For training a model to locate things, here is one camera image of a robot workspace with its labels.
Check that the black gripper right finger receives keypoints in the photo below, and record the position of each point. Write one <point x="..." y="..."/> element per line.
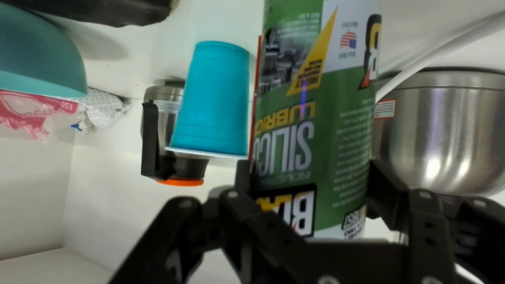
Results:
<point x="442" y="228"/>

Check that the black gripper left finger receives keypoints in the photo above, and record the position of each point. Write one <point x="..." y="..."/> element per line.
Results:
<point x="258" y="244"/>

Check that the green silicone lubricant spray can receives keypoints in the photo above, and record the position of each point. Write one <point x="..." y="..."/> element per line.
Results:
<point x="312" y="113"/>

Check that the large steel black-lid carafe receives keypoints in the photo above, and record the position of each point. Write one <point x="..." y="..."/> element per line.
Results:
<point x="443" y="129"/>

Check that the teal plastic cup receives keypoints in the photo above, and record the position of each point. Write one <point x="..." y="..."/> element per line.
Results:
<point x="214" y="105"/>

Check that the pink white package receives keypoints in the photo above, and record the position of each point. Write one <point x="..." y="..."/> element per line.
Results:
<point x="47" y="118"/>

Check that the teal bowl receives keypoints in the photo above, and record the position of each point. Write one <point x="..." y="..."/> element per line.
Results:
<point x="36" y="56"/>

